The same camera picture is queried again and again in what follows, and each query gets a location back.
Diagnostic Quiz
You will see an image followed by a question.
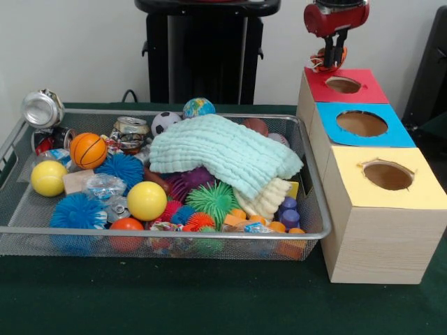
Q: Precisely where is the black upright stand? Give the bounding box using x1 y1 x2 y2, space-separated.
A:
401 6 447 123

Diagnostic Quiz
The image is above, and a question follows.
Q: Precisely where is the dark green table cloth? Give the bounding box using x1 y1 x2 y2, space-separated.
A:
0 101 447 335

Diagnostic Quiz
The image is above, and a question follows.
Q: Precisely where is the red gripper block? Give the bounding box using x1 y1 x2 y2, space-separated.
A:
302 0 371 69

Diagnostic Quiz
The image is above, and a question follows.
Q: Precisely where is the shallow clear mesh bin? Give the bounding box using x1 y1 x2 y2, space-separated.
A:
0 107 332 261

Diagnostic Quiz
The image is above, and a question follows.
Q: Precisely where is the orange striped tiger plush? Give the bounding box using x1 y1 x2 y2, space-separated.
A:
309 47 349 73

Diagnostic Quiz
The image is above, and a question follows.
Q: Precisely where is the crushed silver drink can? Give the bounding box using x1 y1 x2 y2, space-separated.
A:
20 89 66 129

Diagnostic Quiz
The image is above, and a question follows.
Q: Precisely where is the blue spiky ball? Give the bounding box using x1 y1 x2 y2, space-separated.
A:
50 193 108 230
94 153 145 195

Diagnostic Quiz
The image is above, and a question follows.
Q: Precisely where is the smooth yellow ball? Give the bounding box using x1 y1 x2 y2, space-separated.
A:
126 181 168 222

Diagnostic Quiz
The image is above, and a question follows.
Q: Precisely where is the mint green cloth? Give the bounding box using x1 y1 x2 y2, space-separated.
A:
149 114 305 200

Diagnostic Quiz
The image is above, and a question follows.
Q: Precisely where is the wooden three-hole box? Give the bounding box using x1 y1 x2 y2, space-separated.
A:
295 66 447 284

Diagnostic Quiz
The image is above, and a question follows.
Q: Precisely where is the globe print ball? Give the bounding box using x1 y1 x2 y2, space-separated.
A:
183 97 217 119

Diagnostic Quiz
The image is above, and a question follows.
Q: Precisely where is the yellow tennis ball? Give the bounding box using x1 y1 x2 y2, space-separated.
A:
30 160 69 198

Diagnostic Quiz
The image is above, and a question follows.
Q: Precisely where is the cream waffle cloth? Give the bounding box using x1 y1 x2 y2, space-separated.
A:
233 177 293 223

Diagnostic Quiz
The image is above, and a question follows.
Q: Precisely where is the green spiky ball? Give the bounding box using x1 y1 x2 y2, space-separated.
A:
184 180 242 230

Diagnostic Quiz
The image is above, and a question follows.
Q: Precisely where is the orange basketball toy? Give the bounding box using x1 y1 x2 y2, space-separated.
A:
68 132 108 170

